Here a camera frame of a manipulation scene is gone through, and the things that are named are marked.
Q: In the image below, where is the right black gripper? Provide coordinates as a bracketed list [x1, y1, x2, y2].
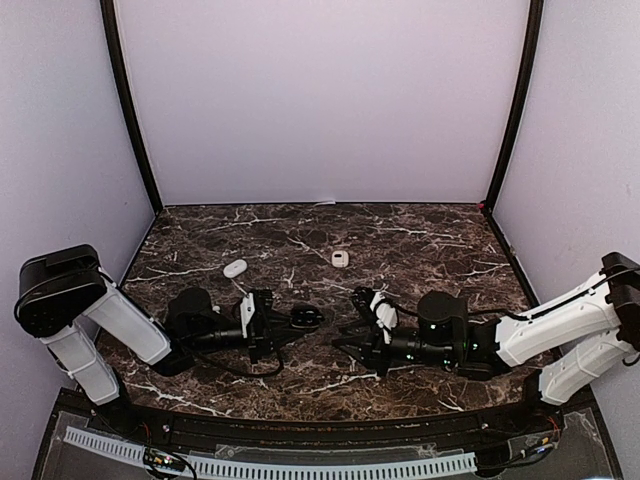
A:
[332, 318, 456, 377]

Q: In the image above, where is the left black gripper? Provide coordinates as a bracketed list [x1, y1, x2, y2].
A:
[187, 310, 304, 365]

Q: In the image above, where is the black round charging case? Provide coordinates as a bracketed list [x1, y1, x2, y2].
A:
[290, 305, 324, 330]

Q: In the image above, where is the white oval charging case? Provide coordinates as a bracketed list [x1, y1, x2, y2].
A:
[223, 259, 248, 279]

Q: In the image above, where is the beige gold-rimmed charging case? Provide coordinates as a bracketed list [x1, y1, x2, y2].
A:
[331, 250, 350, 268]

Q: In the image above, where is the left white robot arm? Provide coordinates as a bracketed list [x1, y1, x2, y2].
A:
[14, 244, 324, 436]

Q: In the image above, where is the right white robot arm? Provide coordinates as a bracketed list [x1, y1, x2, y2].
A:
[332, 252, 639, 434]

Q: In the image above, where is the black front table rail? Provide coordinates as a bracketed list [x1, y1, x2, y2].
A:
[131, 404, 525, 449]

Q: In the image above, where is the white slotted cable duct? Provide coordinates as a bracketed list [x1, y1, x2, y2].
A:
[63, 426, 478, 479]

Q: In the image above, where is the left black frame post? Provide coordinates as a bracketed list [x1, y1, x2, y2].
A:
[99, 0, 164, 216]

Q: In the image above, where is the black frame post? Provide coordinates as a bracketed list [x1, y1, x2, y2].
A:
[99, 0, 164, 216]
[483, 0, 544, 216]

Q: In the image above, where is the right black frame post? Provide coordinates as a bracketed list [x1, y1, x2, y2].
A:
[483, 0, 544, 216]

